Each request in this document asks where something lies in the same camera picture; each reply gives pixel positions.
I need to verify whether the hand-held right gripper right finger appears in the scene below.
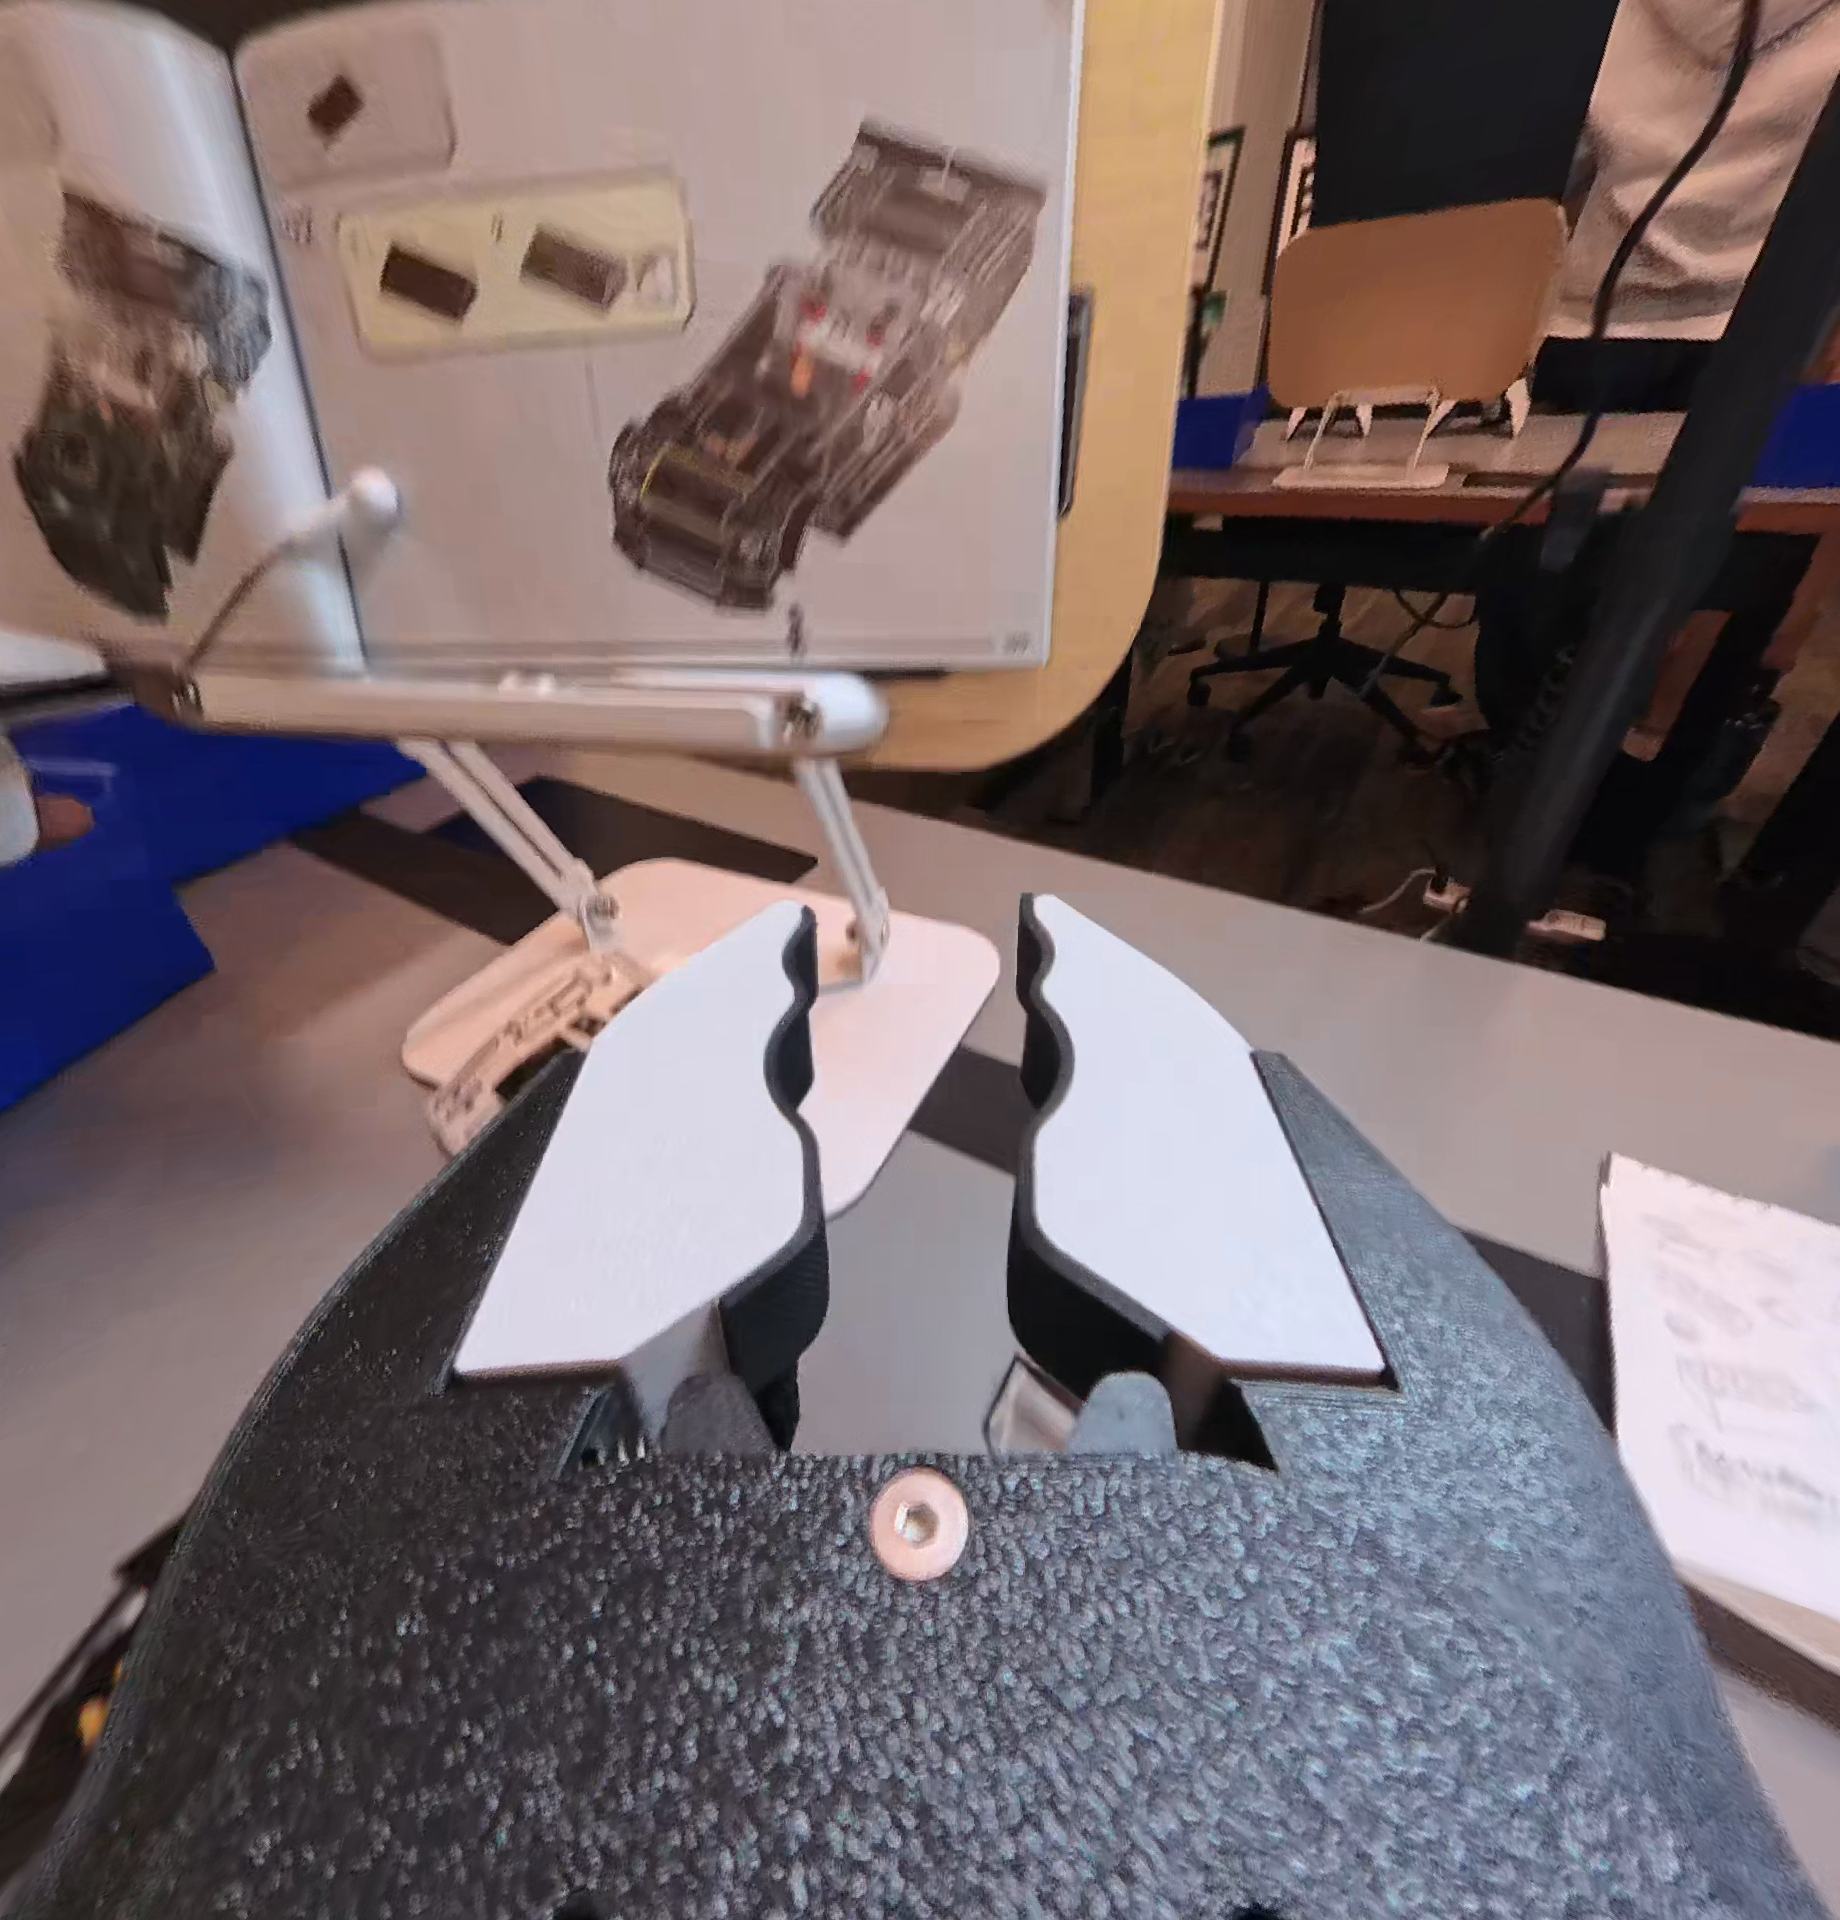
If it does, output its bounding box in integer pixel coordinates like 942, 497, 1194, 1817
1004, 892, 1393, 1449

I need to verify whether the black metal pole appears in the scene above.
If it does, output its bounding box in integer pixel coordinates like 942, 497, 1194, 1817
1477, 0, 1840, 965

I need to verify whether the black office chair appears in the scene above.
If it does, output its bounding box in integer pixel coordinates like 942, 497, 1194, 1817
1190, 565, 1468, 758

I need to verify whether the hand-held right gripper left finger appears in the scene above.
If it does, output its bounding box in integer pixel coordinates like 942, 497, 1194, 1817
449, 900, 831, 1443

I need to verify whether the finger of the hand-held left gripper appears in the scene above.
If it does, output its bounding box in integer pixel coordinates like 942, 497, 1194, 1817
0, 625, 119, 723

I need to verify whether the crumpled white paper bag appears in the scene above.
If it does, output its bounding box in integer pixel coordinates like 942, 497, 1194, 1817
1597, 1152, 1840, 1699

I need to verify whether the wooden stand board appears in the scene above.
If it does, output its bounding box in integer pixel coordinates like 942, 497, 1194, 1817
1264, 200, 1577, 497
831, 0, 1226, 781

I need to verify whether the blue plastic bin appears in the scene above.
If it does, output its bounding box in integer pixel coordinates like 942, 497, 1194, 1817
0, 701, 417, 1149

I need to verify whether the lego instruction booklet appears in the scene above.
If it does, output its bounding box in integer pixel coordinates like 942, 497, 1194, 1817
0, 0, 1090, 680

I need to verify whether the small blue storage bin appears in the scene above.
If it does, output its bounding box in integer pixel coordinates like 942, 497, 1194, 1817
1175, 387, 1285, 476
1745, 376, 1840, 500

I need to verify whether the white stand rod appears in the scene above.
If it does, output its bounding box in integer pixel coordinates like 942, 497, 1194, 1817
792, 751, 896, 991
411, 741, 632, 965

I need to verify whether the long wooden table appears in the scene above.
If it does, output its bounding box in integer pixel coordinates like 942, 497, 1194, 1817
1162, 406, 1840, 549

